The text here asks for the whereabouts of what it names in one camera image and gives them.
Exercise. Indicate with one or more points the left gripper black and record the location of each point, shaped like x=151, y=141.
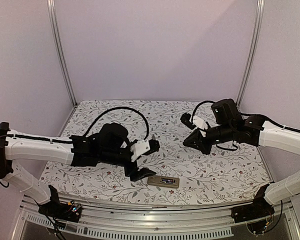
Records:
x=138, y=174

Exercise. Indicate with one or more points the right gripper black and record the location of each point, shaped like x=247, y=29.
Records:
x=195, y=138

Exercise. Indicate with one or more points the white remote control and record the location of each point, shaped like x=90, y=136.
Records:
x=156, y=181

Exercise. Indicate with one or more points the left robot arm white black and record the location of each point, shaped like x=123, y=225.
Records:
x=109, y=146

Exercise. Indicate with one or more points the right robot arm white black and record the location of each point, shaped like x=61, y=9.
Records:
x=253, y=129

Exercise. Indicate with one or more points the floral patterned table mat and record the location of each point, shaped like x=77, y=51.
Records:
x=223, y=176

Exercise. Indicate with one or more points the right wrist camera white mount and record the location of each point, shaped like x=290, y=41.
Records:
x=195, y=122

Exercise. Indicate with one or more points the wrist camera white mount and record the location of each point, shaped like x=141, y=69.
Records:
x=144, y=148
x=195, y=122

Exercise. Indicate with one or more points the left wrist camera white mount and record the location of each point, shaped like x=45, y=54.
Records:
x=144, y=148

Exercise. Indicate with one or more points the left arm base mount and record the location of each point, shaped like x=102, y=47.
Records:
x=70, y=211

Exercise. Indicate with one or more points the aluminium front rail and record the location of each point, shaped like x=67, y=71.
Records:
x=110, y=220

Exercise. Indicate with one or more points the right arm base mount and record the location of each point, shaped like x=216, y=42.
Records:
x=259, y=208

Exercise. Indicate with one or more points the right aluminium frame post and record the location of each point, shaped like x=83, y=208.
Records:
x=260, y=5

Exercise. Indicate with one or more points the aluminium frame post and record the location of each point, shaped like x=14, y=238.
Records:
x=260, y=5
x=51, y=7

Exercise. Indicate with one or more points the left aluminium frame post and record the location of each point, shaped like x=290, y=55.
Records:
x=51, y=7

